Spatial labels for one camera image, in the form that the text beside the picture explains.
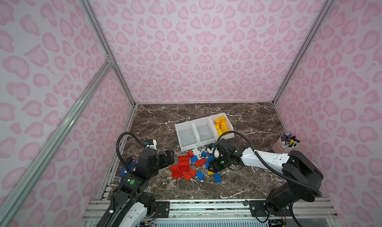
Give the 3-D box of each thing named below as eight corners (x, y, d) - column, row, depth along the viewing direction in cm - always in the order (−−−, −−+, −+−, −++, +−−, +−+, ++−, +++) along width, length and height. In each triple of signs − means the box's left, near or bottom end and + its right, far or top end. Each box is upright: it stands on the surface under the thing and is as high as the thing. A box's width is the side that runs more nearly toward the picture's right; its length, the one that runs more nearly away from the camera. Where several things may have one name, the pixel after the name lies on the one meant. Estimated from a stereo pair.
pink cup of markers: (276, 157, 93) (287, 146, 82) (270, 146, 97) (279, 135, 87) (289, 154, 94) (301, 143, 83) (282, 143, 99) (292, 132, 88)
